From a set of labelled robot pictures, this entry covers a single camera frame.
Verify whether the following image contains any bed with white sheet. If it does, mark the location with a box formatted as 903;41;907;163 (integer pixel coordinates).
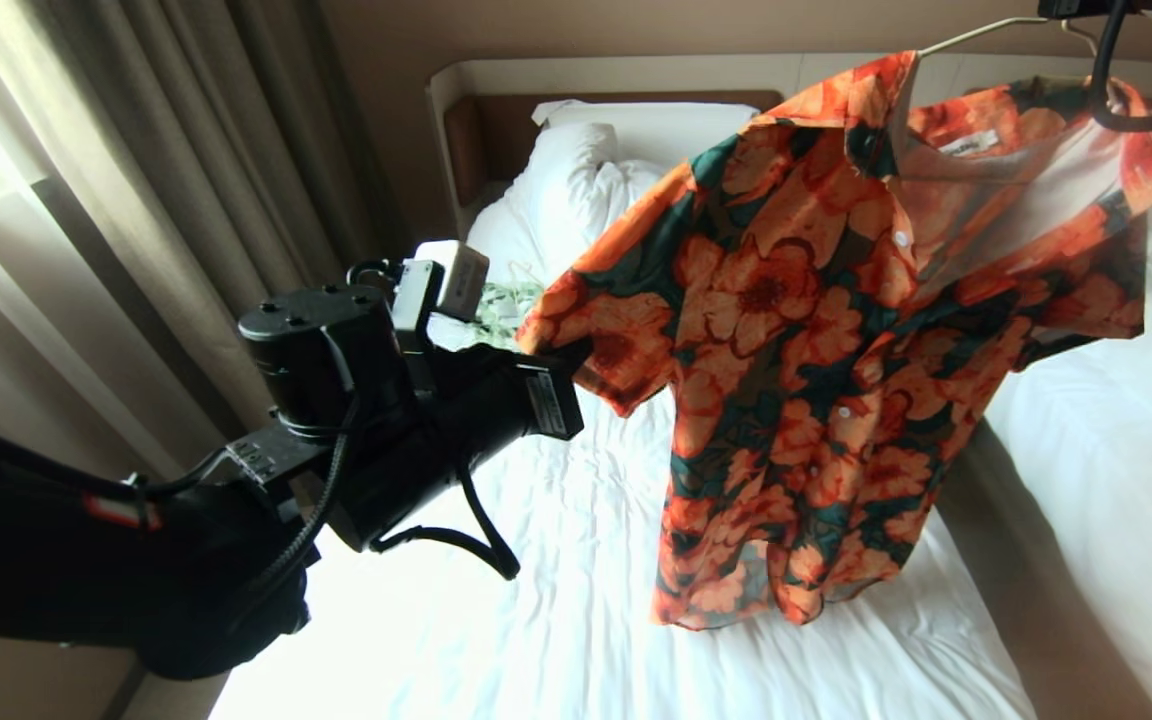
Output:
206;150;1039;720
980;180;1152;720

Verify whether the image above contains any crumpled white pillow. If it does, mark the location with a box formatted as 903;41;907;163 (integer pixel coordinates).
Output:
514;122;669;256

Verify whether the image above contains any orange floral shirt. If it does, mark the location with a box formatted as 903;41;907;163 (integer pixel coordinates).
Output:
515;50;1152;632

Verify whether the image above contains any white wire hanger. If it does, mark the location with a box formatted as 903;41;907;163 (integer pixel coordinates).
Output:
916;14;1103;61

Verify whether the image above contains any green patterned cloth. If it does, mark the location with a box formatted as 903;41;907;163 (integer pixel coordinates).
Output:
466;280;546;352

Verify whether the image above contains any beige curtain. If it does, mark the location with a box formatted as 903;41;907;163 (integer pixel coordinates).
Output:
0;0;409;483

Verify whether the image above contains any beige headboard panel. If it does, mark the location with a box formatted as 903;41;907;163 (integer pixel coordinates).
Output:
425;52;1152;241

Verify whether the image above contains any flat white pillow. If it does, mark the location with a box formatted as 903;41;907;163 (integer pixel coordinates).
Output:
532;99;763;169

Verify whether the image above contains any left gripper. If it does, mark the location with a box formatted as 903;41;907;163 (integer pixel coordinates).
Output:
329;338;595;554

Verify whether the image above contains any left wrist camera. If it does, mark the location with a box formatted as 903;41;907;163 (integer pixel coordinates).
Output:
391;244;491;343

